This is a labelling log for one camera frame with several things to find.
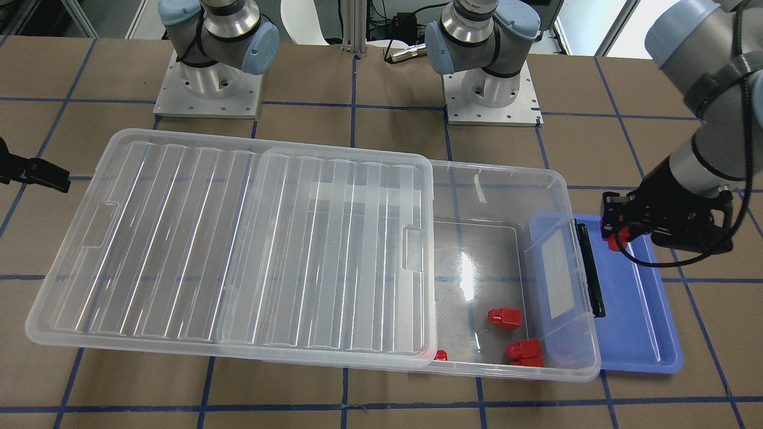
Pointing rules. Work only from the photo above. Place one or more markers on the black gripper viewer left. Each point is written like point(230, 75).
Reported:
point(37, 173)

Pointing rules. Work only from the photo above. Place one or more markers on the black gripper viewer right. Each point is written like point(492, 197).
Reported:
point(656, 189)

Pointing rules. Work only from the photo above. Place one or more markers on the red block picked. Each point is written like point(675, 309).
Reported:
point(616, 238)

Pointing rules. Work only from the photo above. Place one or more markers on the clear plastic box lid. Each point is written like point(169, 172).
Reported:
point(248, 248)

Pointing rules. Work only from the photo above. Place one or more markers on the blue plastic tray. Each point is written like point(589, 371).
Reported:
point(638, 333)

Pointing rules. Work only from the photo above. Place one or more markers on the clear plastic storage box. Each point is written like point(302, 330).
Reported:
point(505, 237)

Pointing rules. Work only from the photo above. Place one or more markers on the red block middle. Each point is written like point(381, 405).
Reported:
point(506, 317)

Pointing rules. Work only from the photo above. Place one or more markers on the red block front corner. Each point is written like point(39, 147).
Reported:
point(526, 353)

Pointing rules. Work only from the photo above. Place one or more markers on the white chair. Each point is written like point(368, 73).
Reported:
point(301, 22)

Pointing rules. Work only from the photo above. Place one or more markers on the black box latch handle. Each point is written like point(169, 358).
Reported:
point(590, 269)

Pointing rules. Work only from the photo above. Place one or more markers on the metal base plate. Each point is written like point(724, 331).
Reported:
point(495, 110)
point(214, 92)

